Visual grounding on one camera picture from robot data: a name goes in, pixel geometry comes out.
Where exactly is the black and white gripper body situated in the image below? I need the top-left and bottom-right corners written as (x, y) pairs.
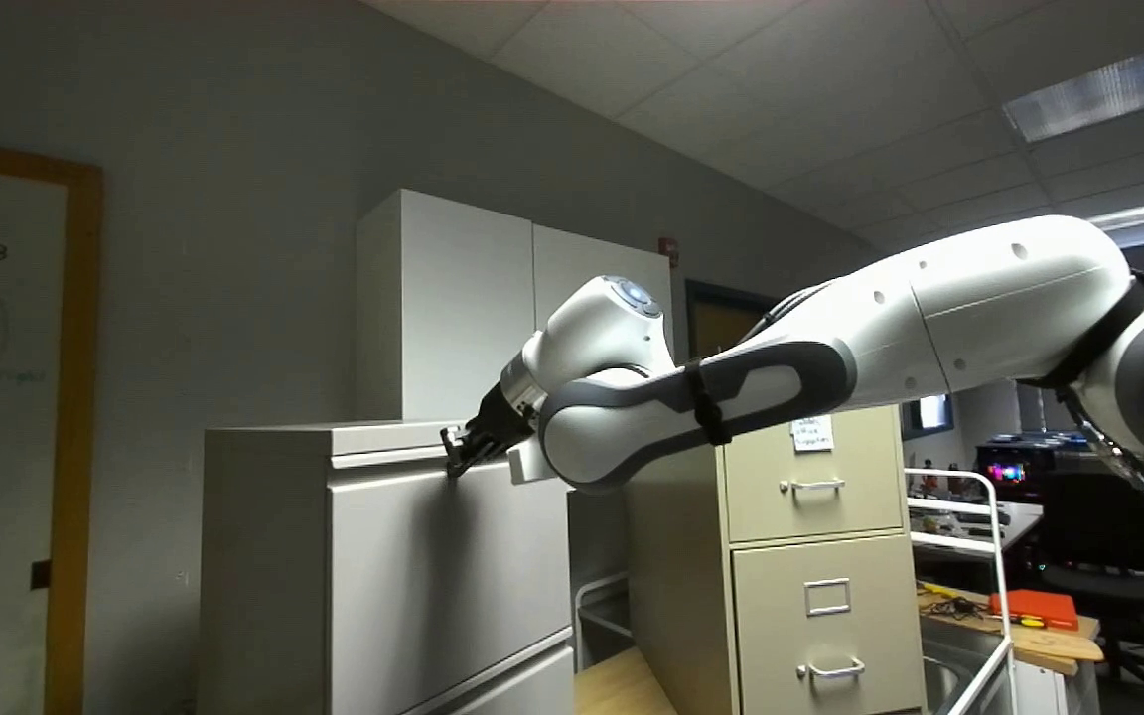
top-left (445, 384), bottom-right (537, 476)

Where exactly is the gray cabinet top drawer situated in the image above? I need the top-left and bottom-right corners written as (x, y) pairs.
top-left (328, 425), bottom-right (571, 715)

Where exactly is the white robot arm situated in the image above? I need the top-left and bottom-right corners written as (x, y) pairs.
top-left (445, 213), bottom-right (1144, 487)

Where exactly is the tall white storage cabinet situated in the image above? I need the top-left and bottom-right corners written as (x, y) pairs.
top-left (353, 190), bottom-right (671, 422)

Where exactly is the gray file cabinet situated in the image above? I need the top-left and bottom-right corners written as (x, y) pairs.
top-left (195, 422), bottom-right (577, 715)

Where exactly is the wooden top desk cabinet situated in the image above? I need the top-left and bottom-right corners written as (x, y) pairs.
top-left (577, 647), bottom-right (675, 715)

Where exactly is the beige two-drawer file cabinet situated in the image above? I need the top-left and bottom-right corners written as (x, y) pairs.
top-left (629, 407), bottom-right (925, 715)

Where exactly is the white paper label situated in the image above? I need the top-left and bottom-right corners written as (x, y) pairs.
top-left (790, 415), bottom-right (833, 452)

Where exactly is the wood framed whiteboard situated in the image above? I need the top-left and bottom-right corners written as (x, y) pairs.
top-left (0, 148), bottom-right (103, 715)

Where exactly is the orange tool box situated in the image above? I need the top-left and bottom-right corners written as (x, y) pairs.
top-left (990, 586), bottom-right (1080, 632)

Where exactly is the black office chair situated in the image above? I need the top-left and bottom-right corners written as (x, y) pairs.
top-left (1043, 468), bottom-right (1144, 683)

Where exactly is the white metal rack frame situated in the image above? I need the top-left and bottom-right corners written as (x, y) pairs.
top-left (905, 468), bottom-right (1013, 715)

